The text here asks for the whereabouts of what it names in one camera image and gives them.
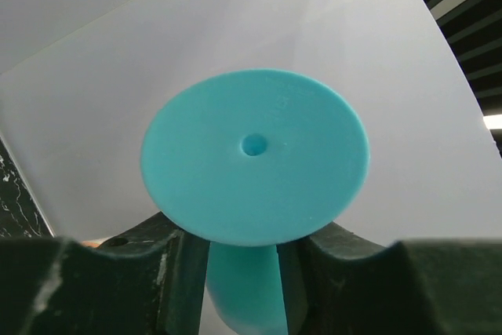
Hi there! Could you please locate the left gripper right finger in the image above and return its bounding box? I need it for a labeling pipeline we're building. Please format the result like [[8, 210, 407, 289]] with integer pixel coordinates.
[[277, 223, 501, 334]]

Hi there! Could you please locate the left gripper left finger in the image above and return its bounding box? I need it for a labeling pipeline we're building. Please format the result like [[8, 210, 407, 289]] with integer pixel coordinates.
[[1, 213, 209, 334]]

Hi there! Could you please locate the blue wine glass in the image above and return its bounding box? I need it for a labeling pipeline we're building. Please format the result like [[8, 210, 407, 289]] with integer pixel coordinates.
[[140, 69, 369, 334]]

